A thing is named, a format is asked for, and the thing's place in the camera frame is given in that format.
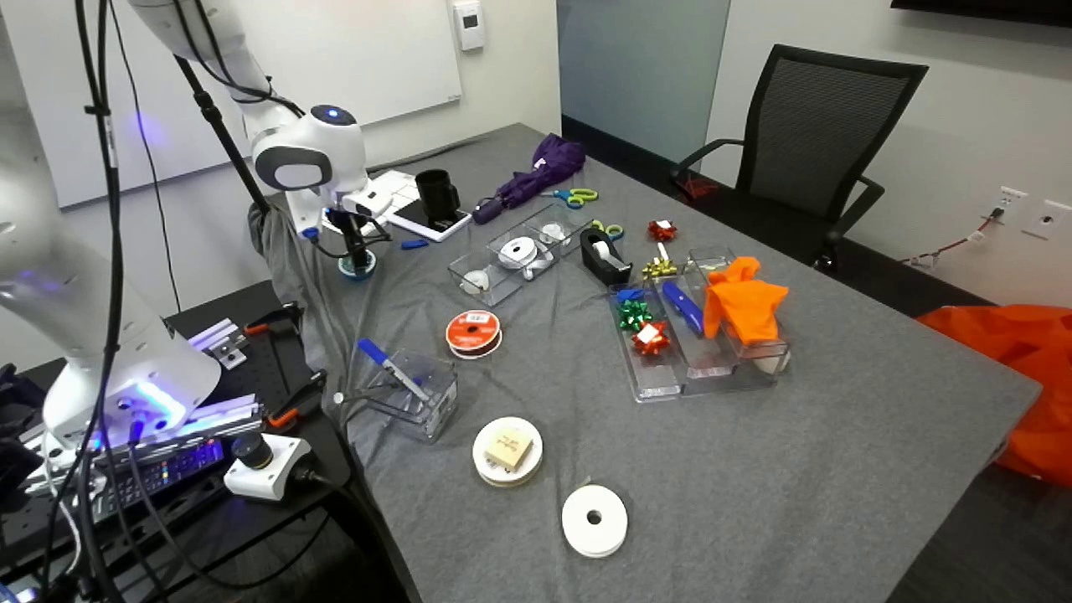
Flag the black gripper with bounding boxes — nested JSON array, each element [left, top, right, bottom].
[[319, 197, 385, 273]]

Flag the blue round mint tin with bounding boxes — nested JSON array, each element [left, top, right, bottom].
[[336, 250, 381, 284]]

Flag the black cylindrical cup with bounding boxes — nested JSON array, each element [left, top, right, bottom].
[[411, 166, 463, 230]]

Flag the grey marker with blue cap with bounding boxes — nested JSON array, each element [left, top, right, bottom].
[[354, 333, 435, 407]]

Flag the orange ribbon spool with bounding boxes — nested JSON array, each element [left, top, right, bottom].
[[441, 307, 505, 360]]

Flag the long clear tape tray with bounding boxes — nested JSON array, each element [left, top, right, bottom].
[[445, 197, 597, 312]]

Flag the large white tape roll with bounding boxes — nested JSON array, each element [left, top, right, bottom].
[[497, 230, 556, 280]]

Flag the clear plastic box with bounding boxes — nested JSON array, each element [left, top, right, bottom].
[[354, 352, 463, 446]]

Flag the purple folded umbrella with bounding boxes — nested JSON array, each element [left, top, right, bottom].
[[468, 130, 591, 226]]

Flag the blue green scissors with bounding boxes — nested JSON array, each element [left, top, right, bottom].
[[554, 180, 601, 213]]

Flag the white box with black knob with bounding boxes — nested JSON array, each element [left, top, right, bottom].
[[222, 432, 315, 502]]

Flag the black tape dispenser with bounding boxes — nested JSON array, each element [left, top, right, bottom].
[[577, 224, 636, 291]]

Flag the tan cardboard tag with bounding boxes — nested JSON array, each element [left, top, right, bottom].
[[482, 427, 530, 466]]

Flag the white ribbon spool yellow rim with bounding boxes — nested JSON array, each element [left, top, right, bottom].
[[468, 414, 546, 491]]

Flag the grey control box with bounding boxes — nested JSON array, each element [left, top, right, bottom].
[[21, 389, 265, 506]]

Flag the green gift bow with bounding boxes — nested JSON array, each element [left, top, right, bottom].
[[613, 284, 658, 333]]

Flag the gold gift bow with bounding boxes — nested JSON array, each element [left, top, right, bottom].
[[639, 255, 684, 284]]

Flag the clear plastic bow tray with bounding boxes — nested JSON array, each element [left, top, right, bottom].
[[606, 280, 687, 407]]

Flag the blue ribbon piece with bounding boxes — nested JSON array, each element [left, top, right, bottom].
[[661, 276, 708, 338]]

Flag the plain white ribbon spool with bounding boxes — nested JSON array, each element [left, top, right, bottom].
[[559, 477, 632, 563]]

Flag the grey tablecloth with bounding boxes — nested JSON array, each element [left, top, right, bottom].
[[249, 119, 1044, 603]]

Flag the black mesh office chair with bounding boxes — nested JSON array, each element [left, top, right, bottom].
[[668, 42, 932, 271]]

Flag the orange fabric bag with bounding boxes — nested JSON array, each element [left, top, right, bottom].
[[913, 297, 1072, 496]]

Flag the white wall whiteboard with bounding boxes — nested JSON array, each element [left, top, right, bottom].
[[0, 0, 466, 209]]

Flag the white wall thermostat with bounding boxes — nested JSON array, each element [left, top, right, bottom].
[[448, 0, 489, 54]]

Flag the black hanging cables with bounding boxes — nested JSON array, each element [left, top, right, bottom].
[[59, 0, 131, 603]]

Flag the white wall outlet plate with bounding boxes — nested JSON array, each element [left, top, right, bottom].
[[1018, 197, 1072, 245]]

